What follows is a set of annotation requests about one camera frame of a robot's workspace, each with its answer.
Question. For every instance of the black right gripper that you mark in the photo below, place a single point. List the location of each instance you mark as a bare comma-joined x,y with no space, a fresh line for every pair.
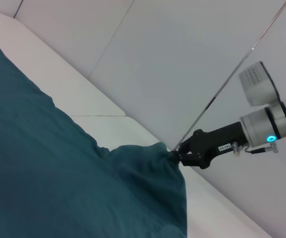
212,146

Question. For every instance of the teal blue shirt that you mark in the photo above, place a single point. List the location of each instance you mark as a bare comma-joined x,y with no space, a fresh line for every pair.
58,161

